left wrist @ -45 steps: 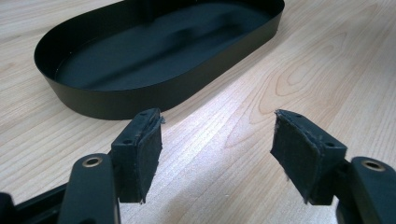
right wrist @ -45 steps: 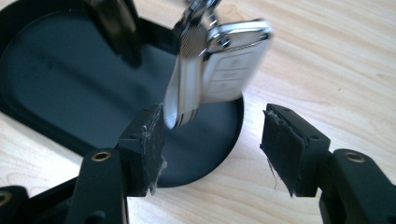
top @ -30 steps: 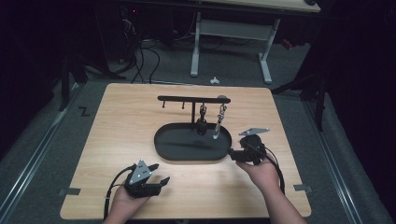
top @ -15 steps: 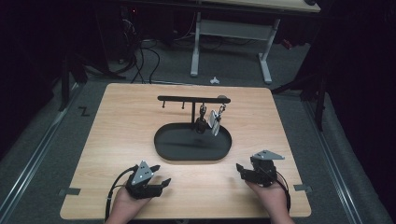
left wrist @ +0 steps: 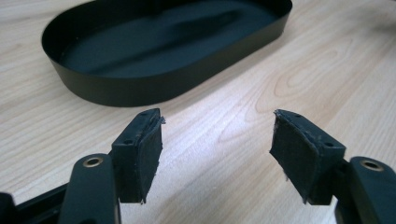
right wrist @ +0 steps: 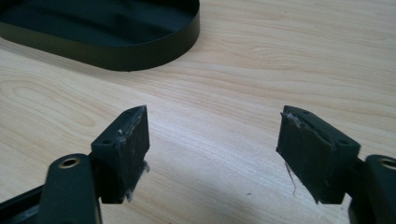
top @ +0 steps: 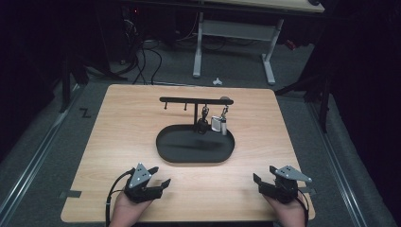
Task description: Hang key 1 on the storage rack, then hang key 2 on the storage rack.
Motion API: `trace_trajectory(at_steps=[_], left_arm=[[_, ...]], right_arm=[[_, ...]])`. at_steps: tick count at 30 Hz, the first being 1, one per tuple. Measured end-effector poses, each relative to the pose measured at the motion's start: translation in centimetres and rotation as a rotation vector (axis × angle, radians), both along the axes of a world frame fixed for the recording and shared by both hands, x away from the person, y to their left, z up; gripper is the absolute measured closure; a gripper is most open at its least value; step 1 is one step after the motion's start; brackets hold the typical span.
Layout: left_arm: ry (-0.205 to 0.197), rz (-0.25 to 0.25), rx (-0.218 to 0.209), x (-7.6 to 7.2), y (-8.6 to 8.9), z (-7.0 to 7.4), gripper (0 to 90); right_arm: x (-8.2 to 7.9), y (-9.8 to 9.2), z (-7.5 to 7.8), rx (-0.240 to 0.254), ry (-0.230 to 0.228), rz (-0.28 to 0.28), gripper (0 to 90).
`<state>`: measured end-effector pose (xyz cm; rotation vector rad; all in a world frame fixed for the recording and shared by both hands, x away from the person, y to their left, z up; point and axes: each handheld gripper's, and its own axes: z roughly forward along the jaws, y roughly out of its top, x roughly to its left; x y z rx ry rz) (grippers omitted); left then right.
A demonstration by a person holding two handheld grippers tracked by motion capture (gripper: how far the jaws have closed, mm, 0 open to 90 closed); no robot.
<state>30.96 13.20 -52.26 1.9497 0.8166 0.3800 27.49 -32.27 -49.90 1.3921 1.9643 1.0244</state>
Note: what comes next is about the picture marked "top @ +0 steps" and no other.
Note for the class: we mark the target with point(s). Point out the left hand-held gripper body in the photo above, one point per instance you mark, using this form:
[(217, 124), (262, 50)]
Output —
[(140, 176)]

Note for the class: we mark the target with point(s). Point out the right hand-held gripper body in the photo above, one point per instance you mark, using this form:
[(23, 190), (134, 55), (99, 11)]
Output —
[(288, 183)]

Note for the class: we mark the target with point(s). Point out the black key rack with tray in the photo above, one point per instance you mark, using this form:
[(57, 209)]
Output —
[(195, 146)]

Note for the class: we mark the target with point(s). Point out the black car key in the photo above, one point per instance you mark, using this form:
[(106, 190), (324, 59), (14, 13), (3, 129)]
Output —
[(202, 125)]

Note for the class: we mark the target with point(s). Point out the person's right hand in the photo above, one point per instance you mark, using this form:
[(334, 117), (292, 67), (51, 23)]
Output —
[(288, 216)]

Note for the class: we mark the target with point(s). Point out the person's left hand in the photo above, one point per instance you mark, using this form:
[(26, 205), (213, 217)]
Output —
[(129, 211)]

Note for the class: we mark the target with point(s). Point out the grey tape strip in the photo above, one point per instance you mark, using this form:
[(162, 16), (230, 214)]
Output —
[(309, 190)]

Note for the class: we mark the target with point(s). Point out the black stand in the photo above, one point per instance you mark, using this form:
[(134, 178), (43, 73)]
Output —
[(324, 104), (65, 88)]

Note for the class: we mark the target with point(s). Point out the small white floor object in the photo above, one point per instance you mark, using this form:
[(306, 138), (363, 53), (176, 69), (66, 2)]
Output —
[(217, 82)]

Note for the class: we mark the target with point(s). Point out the white-legged desk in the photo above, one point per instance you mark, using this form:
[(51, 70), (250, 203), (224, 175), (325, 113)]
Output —
[(235, 30)]

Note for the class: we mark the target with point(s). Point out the metal floor rail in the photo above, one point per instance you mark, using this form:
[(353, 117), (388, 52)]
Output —
[(34, 160), (334, 164)]

